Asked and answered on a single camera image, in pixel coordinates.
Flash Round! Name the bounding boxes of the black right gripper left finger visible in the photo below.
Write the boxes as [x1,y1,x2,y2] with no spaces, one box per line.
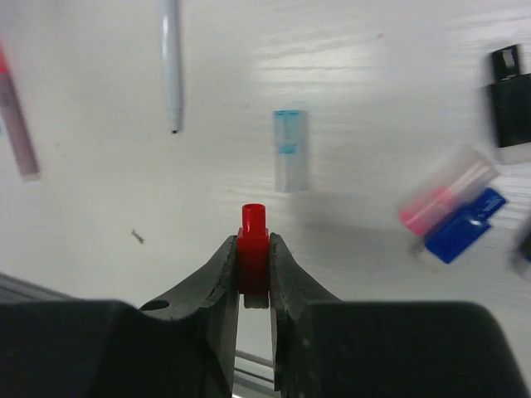
[1,237,238,397]

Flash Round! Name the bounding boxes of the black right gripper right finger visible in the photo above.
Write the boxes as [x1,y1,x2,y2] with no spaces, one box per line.
[269,234,523,397]

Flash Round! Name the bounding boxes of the pink highlighter cap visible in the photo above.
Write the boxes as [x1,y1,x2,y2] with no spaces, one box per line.
[397,148,499,236]

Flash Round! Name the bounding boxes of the blue highlighter cap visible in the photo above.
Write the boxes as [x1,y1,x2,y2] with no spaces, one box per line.
[273,109,309,193]

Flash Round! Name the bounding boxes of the pink highlighter pen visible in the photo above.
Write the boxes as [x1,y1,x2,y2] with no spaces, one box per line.
[1,49,40,181]

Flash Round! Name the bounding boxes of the black marker cap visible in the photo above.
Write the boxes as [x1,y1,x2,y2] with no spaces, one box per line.
[481,42,530,164]

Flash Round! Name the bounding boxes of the blue marker cap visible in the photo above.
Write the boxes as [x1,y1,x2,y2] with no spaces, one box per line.
[410,187,507,269]

